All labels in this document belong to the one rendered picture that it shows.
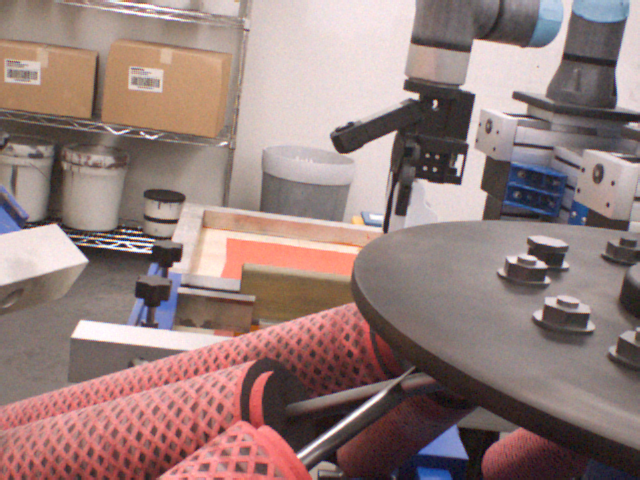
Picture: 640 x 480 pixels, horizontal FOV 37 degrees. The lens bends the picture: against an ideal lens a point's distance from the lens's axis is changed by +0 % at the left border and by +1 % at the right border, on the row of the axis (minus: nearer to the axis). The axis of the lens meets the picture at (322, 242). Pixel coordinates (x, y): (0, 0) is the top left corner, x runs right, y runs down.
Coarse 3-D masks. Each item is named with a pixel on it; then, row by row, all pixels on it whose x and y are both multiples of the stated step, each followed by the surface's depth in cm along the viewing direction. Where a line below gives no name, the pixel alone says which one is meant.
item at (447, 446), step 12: (456, 432) 87; (432, 444) 84; (444, 444) 84; (456, 444) 85; (420, 456) 82; (432, 456) 82; (444, 456) 82; (456, 456) 82; (408, 468) 82; (444, 468) 82; (456, 468) 82
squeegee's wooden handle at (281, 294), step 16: (256, 272) 121; (272, 272) 121; (288, 272) 122; (304, 272) 123; (320, 272) 124; (240, 288) 121; (256, 288) 121; (272, 288) 122; (288, 288) 122; (304, 288) 122; (320, 288) 122; (336, 288) 122; (256, 304) 122; (272, 304) 122; (288, 304) 122; (304, 304) 122; (320, 304) 123; (336, 304) 123; (256, 320) 123; (288, 320) 123
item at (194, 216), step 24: (192, 216) 171; (216, 216) 178; (240, 216) 178; (264, 216) 179; (288, 216) 182; (192, 240) 156; (312, 240) 180; (336, 240) 181; (360, 240) 181; (192, 264) 155
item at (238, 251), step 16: (240, 240) 174; (240, 256) 164; (256, 256) 165; (272, 256) 167; (288, 256) 168; (304, 256) 170; (320, 256) 171; (336, 256) 173; (224, 272) 153; (240, 272) 155; (224, 336) 126
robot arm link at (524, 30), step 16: (512, 0) 115; (528, 0) 116; (544, 0) 117; (560, 0) 119; (512, 16) 115; (528, 16) 116; (544, 16) 117; (560, 16) 119; (496, 32) 116; (512, 32) 117; (528, 32) 118; (544, 32) 119
